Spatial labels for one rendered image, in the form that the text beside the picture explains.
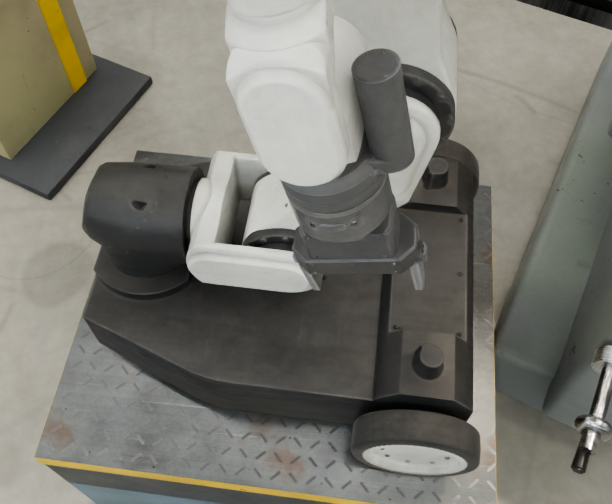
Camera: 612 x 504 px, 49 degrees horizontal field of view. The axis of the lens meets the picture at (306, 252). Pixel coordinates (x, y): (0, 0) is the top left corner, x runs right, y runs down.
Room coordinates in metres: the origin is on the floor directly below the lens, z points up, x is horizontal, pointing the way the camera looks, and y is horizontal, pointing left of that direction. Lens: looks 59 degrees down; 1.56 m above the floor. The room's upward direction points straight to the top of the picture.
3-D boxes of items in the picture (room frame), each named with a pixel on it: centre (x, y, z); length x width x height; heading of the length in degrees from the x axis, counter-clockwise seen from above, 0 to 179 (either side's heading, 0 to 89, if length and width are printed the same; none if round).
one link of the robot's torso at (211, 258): (0.59, 0.07, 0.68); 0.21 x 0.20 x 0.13; 83
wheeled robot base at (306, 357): (0.59, 0.04, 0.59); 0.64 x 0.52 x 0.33; 83
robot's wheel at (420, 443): (0.29, -0.17, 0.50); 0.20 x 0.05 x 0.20; 83
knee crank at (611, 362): (0.35, -0.46, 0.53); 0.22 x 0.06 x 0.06; 153
